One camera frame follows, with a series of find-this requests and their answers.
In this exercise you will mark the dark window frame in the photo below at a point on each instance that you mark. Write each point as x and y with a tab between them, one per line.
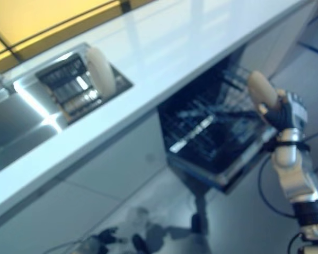
125	4

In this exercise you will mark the chrome pull-down kitchen faucet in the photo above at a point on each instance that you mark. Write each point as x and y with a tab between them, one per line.
0	79

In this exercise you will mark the black robot left foot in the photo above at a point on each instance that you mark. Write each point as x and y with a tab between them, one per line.
140	242

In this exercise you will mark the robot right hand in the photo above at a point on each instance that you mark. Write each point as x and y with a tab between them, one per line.
289	111

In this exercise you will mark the stainless steel sink basin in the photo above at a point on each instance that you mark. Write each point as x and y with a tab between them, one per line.
13	119

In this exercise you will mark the black robot foot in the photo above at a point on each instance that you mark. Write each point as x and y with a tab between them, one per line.
140	242
198	223

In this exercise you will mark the black robot right foot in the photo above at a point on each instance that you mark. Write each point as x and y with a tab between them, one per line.
198	223

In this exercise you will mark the black dish drying rack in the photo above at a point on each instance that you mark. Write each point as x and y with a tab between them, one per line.
69	87

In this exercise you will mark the open dishwasher with rack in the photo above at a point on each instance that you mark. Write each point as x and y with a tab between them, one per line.
228	169

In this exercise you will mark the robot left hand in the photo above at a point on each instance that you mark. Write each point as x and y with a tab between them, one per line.
110	236

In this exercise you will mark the cream ceramic plate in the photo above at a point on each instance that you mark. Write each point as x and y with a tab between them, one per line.
262	87
100	71

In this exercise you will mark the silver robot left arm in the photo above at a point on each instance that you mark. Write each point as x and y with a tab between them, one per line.
91	246

